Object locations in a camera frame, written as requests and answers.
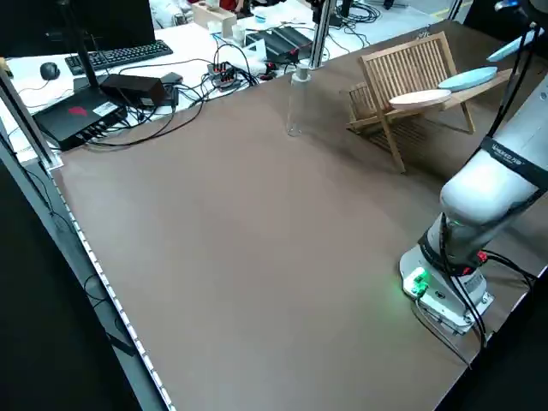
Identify pale plate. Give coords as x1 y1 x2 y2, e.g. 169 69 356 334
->
388 88 453 110

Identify blue plate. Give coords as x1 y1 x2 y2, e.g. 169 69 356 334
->
437 66 498 92
486 27 547 62

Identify wooden dish rack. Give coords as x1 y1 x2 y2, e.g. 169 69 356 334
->
345 30 521 175

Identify clear bottle white cap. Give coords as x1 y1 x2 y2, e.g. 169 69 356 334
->
285 63 312 138

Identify grey hub red plugs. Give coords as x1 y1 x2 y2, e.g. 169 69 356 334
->
206 61 241 90

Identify small black adapter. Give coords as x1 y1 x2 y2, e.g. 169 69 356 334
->
160 71 185 111

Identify black flat device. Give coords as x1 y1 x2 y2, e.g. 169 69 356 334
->
245 24 314 60

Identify black power brick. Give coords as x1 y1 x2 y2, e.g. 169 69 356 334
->
100 73 167 107

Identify wooden box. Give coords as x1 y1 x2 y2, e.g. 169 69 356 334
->
190 2 238 39

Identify black keyboard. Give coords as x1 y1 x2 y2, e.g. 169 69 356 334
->
63 39 175 77

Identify black box red logo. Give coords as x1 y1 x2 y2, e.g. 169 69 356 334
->
33 87 129 152

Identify black monitor stand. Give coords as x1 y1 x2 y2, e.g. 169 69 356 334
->
57 0 108 93

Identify black monitor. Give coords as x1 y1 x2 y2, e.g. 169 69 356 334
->
0 0 156 59

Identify aluminium post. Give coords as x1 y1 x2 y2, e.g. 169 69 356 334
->
310 0 340 69

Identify base black cables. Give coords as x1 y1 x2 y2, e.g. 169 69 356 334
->
413 250 539 369

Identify aluminium frame bar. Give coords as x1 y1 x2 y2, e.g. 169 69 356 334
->
0 55 64 170

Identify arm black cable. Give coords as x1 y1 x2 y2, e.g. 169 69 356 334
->
491 21 543 140

